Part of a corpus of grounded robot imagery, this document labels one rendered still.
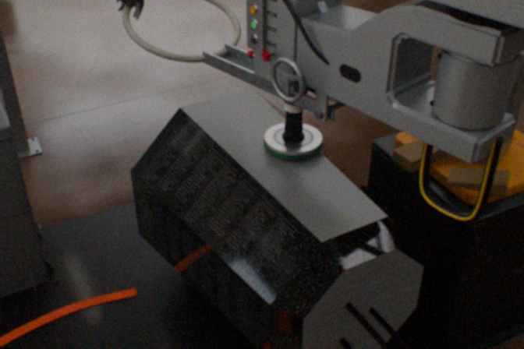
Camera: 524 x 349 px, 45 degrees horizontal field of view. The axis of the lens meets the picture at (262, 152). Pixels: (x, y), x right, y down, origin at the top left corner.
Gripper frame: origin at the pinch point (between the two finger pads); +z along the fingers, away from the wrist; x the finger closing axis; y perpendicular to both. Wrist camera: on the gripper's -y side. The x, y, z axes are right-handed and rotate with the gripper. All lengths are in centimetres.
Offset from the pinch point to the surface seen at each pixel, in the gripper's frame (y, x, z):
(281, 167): 50, 85, 0
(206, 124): 31, 50, 13
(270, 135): 37, 76, -1
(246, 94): 3, 57, 15
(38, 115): -59, -89, 156
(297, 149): 44, 88, -5
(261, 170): 54, 79, 1
